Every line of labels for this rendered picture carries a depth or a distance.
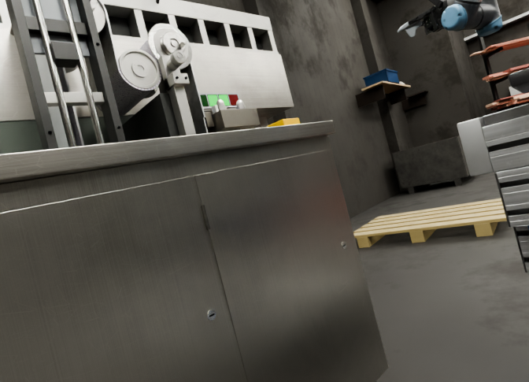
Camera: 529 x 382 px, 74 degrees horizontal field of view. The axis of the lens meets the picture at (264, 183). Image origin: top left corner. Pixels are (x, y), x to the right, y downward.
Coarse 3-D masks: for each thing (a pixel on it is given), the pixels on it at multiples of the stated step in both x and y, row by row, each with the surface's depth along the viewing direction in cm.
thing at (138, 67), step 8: (120, 56) 99; (128, 56) 101; (136, 56) 103; (144, 56) 105; (120, 64) 99; (128, 64) 101; (136, 64) 102; (144, 64) 104; (152, 64) 106; (128, 72) 101; (136, 72) 102; (144, 72) 103; (152, 72) 105; (128, 80) 99; (136, 80) 102; (144, 80) 103; (152, 80) 105; (144, 88) 102
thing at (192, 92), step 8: (184, 72) 118; (192, 72) 115; (192, 80) 116; (160, 88) 131; (184, 88) 120; (192, 88) 116; (192, 96) 117; (192, 104) 118; (200, 104) 115; (192, 112) 119; (200, 112) 116
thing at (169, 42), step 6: (162, 36) 107; (168, 36) 108; (174, 36) 109; (162, 42) 107; (168, 42) 108; (174, 42) 109; (180, 42) 111; (162, 48) 108; (168, 48) 107; (174, 48) 109; (180, 48) 110; (168, 54) 109
